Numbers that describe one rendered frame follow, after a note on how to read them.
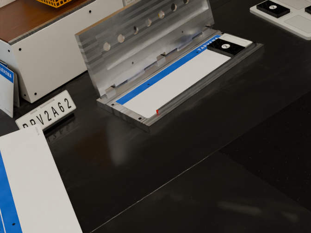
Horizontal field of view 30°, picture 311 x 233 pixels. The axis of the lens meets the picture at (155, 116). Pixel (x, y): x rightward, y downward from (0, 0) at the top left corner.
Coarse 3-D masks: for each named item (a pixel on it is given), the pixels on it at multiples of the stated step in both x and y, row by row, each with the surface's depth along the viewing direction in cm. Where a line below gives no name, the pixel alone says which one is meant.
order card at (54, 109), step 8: (56, 96) 149; (64, 96) 150; (48, 104) 148; (56, 104) 149; (64, 104) 150; (72, 104) 151; (32, 112) 145; (40, 112) 146; (48, 112) 148; (56, 112) 149; (64, 112) 150; (16, 120) 143; (24, 120) 144; (32, 120) 145; (40, 120) 146; (48, 120) 147; (56, 120) 149
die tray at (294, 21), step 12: (276, 0) 182; (288, 0) 181; (300, 0) 180; (252, 12) 180; (264, 12) 177; (300, 12) 173; (276, 24) 172; (288, 24) 169; (300, 24) 168; (300, 36) 164
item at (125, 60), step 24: (144, 0) 152; (168, 0) 159; (192, 0) 164; (96, 24) 144; (120, 24) 150; (144, 24) 155; (168, 24) 160; (192, 24) 165; (96, 48) 145; (120, 48) 151; (144, 48) 155; (168, 48) 161; (96, 72) 147; (120, 72) 152; (144, 72) 157
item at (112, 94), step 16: (208, 32) 170; (176, 48) 164; (192, 48) 165; (256, 48) 159; (160, 64) 161; (240, 64) 155; (144, 80) 155; (208, 80) 150; (112, 96) 152; (192, 96) 146; (112, 112) 149; (128, 112) 144; (176, 112) 144; (144, 128) 140
